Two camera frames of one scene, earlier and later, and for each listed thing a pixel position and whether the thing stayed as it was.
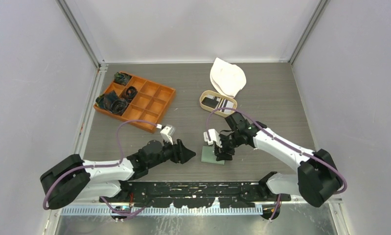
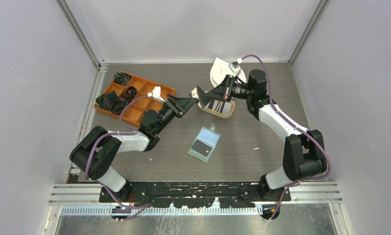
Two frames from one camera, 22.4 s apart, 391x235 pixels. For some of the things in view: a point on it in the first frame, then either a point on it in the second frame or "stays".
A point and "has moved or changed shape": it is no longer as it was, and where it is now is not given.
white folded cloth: x=227 y=79 stays
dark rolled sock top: x=122 y=78 stays
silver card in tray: x=228 y=104 stays
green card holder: x=208 y=155 has moved or changed shape
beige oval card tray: x=221 y=114 stays
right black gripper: x=220 y=152 → x=224 y=91
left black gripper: x=180 y=152 → x=179 y=106
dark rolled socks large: x=111 y=102 stays
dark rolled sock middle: x=131 y=92 stays
